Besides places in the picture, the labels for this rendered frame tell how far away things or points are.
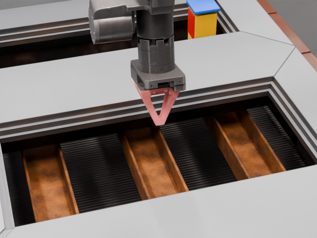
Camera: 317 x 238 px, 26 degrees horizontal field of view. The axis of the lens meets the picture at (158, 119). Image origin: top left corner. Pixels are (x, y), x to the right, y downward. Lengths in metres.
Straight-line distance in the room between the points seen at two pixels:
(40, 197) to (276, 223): 0.50
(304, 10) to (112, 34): 0.99
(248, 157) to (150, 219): 0.43
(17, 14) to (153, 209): 0.69
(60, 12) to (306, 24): 0.72
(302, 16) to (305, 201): 0.91
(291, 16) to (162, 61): 0.92
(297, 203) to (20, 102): 0.55
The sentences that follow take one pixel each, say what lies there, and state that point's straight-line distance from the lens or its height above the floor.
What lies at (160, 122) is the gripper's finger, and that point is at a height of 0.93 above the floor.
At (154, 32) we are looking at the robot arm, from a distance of 1.04.
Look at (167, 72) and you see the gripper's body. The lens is 1.07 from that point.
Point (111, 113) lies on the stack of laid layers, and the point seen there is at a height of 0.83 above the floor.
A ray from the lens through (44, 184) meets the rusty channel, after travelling 1.40.
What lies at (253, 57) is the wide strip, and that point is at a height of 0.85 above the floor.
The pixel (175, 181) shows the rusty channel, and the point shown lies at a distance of 1.37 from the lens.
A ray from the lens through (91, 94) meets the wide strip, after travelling 1.33.
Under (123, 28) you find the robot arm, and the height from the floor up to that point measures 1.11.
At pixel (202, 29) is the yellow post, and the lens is 1.56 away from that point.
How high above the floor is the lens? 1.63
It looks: 38 degrees down
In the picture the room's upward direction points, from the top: straight up
